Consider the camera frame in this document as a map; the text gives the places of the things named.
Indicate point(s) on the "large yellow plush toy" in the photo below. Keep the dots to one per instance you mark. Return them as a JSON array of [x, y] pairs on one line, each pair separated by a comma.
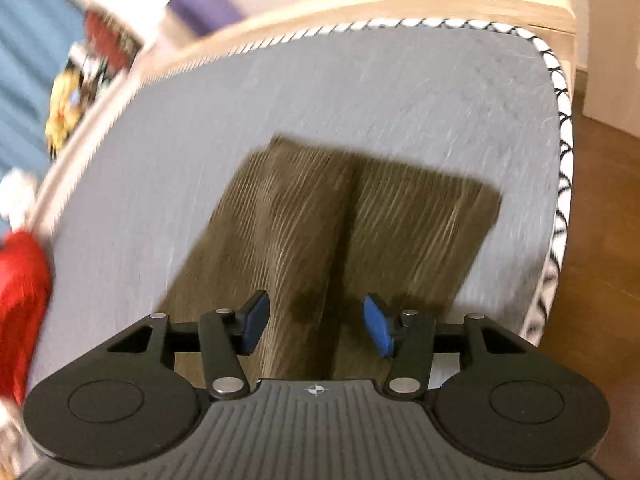
[[65, 107]]

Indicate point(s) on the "white speckled folded blanket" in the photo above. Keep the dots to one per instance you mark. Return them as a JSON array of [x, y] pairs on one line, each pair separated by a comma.
[[9, 430]]

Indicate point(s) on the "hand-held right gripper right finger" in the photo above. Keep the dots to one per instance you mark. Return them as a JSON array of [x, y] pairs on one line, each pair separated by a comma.
[[379, 324]]

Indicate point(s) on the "wooden bed frame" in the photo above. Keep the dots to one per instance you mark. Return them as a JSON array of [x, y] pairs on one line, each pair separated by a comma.
[[450, 2]]

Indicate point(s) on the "blue curtain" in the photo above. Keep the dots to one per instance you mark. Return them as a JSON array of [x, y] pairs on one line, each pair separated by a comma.
[[30, 60]]

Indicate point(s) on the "purple paper sheet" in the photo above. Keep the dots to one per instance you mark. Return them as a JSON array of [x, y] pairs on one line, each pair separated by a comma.
[[207, 5]]

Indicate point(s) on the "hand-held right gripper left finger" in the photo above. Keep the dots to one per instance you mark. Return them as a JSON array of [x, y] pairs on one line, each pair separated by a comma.
[[256, 322]]

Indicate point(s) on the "dark red pillow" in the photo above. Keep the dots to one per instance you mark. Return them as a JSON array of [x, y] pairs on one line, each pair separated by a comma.
[[112, 40]]

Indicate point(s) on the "red folded blanket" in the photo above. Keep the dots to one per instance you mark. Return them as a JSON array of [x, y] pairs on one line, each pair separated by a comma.
[[22, 305]]

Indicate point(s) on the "white mushroom plush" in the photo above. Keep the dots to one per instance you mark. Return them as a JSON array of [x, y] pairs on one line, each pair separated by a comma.
[[15, 197]]

